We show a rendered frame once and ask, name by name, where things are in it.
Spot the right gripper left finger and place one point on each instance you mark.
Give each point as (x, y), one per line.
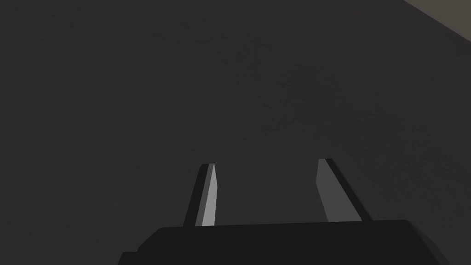
(204, 198)

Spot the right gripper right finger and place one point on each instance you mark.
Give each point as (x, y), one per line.
(338, 198)

